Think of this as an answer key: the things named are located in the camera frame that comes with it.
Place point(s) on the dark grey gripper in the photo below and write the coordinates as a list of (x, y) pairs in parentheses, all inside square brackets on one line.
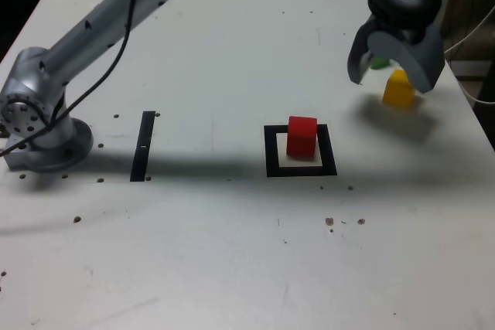
[(414, 35)]

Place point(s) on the green cube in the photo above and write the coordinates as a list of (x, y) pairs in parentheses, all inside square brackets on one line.
[(379, 62)]

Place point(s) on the yellow cube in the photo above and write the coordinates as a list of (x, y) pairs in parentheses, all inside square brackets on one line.
[(398, 94)]

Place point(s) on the red cube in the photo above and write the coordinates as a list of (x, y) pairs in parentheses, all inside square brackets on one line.
[(301, 138)]

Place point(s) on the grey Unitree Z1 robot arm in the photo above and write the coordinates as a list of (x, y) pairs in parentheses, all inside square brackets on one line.
[(96, 24)]

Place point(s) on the black tape square outline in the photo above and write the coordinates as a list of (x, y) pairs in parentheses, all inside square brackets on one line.
[(270, 152)]

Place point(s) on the black tape strip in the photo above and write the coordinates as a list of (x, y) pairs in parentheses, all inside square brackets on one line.
[(142, 160)]

